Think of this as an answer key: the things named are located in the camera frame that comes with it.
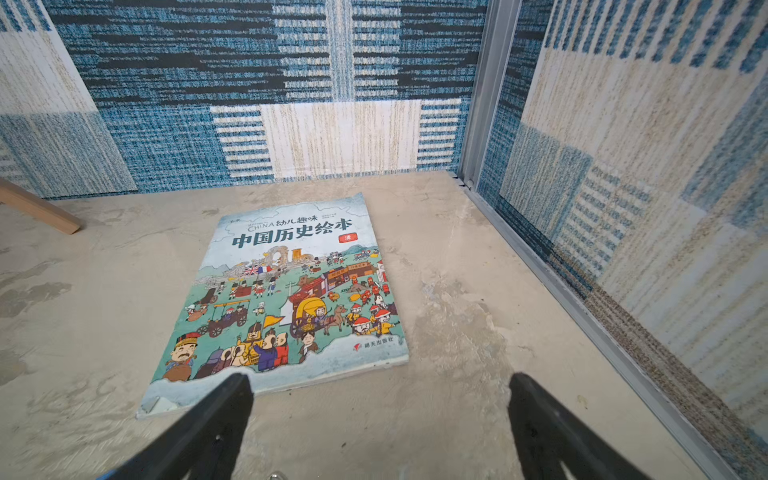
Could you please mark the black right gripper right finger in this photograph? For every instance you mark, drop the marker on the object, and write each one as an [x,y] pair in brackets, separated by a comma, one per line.
[552,443]

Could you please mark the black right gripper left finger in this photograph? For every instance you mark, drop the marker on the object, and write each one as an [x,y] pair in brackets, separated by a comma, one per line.
[203,444]

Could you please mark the Chinese history picture book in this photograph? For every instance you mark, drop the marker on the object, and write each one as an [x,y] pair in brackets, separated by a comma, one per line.
[288,296]

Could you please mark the wooden easel stand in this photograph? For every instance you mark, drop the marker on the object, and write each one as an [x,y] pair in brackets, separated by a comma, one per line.
[39,209]

